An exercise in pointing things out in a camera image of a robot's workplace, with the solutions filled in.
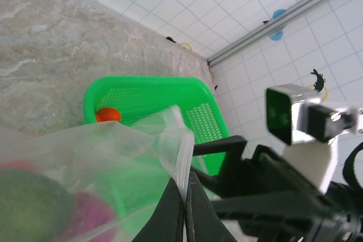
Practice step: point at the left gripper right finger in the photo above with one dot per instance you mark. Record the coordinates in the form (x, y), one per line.
(201, 219)

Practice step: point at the orange cherry tomato bunch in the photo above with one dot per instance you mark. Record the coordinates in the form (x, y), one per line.
(109, 114)

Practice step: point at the aluminium frame corner post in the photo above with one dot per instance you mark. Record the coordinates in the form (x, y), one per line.
(283, 15)

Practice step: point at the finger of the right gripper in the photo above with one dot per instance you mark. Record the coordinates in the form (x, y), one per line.
(215, 184)
(221, 144)

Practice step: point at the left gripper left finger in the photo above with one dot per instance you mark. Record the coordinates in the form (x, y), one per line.
(167, 219)

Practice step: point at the purple toy cabbage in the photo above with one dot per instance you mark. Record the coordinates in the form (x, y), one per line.
(90, 213)

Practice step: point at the dark green bumpy toy vegetable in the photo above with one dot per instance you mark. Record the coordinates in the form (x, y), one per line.
(28, 202)

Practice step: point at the clear zip-top bag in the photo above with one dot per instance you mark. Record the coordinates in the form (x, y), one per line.
(85, 154)

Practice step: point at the green plastic mesh basket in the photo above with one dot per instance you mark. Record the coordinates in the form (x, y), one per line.
(147, 89)

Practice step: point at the pink-red round toy fruit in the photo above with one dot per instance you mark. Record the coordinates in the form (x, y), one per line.
(17, 165)

